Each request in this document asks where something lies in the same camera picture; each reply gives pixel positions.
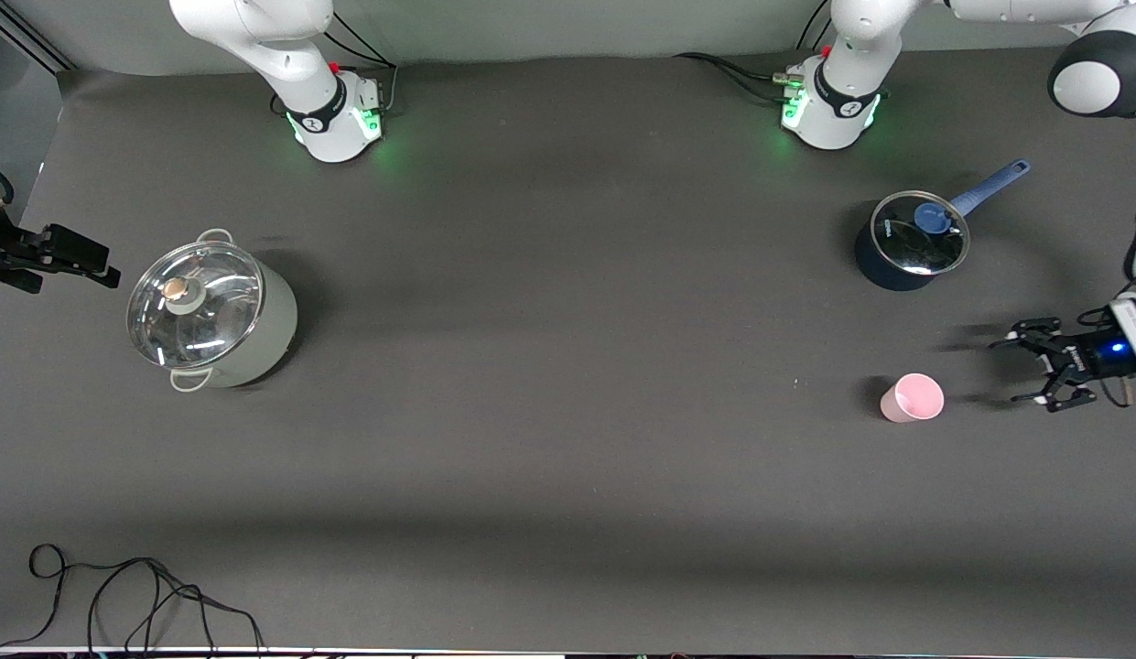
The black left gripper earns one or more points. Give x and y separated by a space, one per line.
1091 356

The grey stock pot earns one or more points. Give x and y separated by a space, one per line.
275 320

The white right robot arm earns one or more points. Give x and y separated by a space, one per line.
256 27

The black metal rail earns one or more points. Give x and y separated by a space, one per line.
37 46

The dark grey table mat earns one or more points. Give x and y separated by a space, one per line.
568 366

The glass lid wooden knob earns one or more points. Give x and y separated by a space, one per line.
197 307

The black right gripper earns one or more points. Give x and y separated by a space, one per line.
9 253

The pink cup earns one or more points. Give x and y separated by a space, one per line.
914 399

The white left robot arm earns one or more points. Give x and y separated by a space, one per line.
851 55

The glass lid blue knob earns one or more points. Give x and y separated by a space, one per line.
906 243

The dark blue saucepan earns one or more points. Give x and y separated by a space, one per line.
883 275

